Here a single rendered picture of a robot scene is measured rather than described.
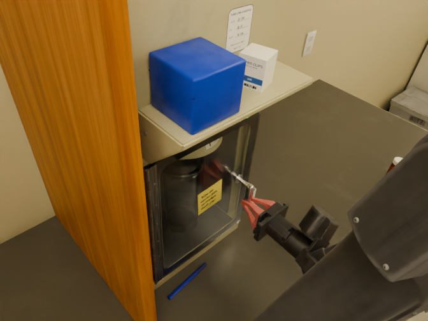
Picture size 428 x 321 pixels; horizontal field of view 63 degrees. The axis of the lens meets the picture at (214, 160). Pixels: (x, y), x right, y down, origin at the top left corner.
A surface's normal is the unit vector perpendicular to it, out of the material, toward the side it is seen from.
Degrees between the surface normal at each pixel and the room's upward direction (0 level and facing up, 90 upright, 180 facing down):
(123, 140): 90
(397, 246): 75
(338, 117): 0
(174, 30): 90
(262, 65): 90
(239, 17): 90
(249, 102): 0
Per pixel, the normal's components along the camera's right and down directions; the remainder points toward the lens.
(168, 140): -0.73, 0.42
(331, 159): 0.07, -0.74
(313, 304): -0.91, -0.07
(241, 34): 0.68, 0.52
